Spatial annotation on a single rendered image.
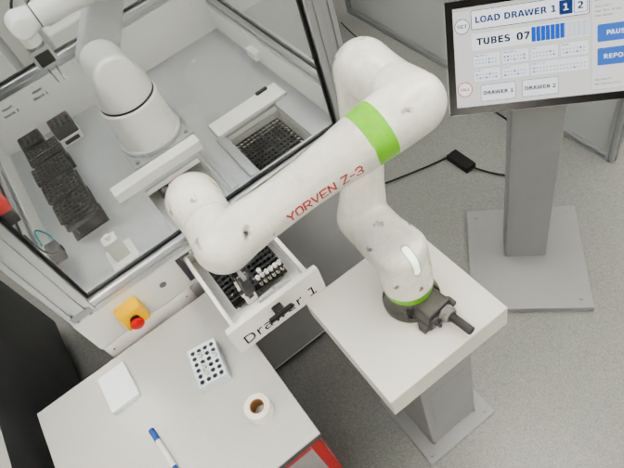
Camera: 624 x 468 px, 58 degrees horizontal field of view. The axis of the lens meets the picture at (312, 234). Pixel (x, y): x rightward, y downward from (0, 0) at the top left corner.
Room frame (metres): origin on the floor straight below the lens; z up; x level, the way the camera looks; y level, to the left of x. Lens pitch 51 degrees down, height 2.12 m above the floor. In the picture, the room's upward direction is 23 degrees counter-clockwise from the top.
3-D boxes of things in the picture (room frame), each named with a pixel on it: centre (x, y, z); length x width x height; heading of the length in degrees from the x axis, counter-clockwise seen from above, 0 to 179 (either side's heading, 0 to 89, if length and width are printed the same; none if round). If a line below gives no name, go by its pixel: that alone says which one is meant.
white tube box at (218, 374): (0.80, 0.40, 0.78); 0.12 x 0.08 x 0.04; 7
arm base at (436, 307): (0.67, -0.19, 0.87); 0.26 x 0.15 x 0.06; 23
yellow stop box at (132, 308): (1.00, 0.56, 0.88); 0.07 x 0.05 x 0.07; 107
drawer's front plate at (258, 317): (0.82, 0.16, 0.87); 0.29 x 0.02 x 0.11; 107
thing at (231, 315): (1.02, 0.22, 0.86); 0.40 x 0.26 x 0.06; 17
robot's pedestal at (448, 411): (0.72, -0.17, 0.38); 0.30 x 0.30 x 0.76; 16
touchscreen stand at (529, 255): (1.14, -0.79, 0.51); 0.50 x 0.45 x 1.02; 155
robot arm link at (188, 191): (0.78, 0.18, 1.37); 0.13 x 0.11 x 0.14; 13
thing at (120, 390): (0.86, 0.67, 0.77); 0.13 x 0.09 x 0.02; 17
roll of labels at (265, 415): (0.63, 0.30, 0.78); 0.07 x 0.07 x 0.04
